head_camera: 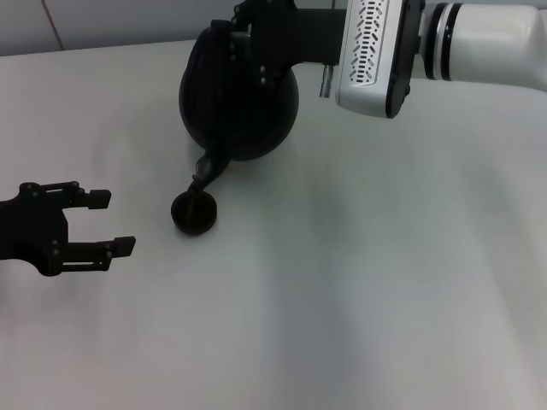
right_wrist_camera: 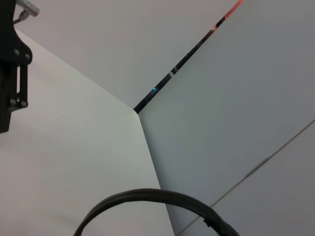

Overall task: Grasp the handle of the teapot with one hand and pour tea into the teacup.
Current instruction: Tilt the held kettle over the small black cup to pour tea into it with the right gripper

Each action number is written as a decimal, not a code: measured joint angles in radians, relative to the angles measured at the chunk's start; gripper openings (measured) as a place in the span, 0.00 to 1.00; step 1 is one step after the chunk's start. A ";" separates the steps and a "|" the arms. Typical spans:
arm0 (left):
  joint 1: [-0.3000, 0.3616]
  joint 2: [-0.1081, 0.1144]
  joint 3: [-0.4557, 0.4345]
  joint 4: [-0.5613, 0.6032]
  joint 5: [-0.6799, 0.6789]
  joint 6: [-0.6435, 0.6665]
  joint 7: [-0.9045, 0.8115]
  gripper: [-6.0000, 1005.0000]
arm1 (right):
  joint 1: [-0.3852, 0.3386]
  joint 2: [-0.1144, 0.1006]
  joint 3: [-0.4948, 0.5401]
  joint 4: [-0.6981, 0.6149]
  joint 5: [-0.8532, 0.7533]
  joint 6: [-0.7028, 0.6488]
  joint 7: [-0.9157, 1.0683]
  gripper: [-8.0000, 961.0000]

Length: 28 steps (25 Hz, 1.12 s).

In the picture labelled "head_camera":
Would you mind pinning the small black teacup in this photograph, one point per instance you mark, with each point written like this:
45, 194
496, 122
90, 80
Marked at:
194, 213

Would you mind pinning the black round teapot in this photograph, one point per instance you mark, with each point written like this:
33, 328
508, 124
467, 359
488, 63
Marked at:
239, 124

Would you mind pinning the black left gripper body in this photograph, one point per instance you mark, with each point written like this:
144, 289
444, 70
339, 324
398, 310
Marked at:
30, 230

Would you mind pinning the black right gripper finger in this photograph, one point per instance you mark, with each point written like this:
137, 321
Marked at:
241, 47
245, 10

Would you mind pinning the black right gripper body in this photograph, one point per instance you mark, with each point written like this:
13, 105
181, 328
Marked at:
299, 38

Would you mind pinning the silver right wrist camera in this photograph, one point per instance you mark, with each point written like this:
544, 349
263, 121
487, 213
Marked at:
372, 55

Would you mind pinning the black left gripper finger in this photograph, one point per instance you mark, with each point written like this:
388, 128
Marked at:
99, 199
124, 246

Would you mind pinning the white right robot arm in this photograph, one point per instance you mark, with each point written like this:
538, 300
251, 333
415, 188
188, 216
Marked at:
491, 42

